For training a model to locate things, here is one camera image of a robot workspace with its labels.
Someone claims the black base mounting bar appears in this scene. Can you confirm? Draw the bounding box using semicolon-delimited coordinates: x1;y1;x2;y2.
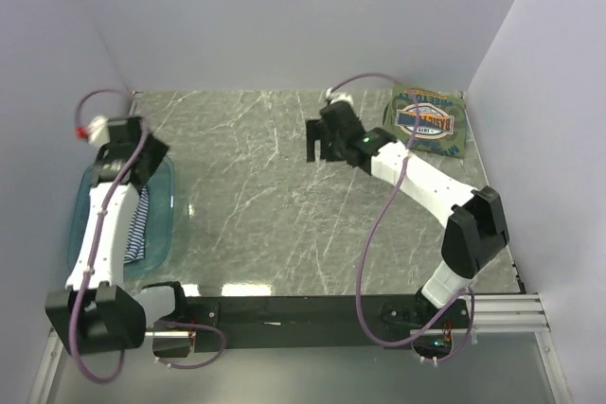
133;294;472;357

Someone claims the aluminium frame rail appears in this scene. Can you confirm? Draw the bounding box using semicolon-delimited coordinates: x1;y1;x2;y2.
51;293;551;338

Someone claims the blue white striped tank top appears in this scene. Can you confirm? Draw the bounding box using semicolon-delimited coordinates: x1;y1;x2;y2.
124;187;150;265

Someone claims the translucent teal laundry basket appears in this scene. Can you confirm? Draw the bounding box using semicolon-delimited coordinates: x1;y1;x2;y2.
66;157;175;278

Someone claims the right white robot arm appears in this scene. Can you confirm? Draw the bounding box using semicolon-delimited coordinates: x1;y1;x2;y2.
306;100;509;327

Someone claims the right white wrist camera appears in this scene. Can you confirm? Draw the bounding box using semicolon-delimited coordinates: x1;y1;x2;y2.
325;87;354;106

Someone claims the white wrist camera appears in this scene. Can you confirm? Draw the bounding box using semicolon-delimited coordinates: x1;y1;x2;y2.
76;115;110;149
325;87;354;106

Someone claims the olive green tank top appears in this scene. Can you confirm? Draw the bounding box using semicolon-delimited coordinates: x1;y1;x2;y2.
383;84;467;159

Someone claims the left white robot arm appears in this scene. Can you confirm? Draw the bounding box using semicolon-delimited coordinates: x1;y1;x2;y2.
45;115;189;358

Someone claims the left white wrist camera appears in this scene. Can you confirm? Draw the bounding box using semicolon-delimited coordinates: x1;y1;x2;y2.
76;115;110;149

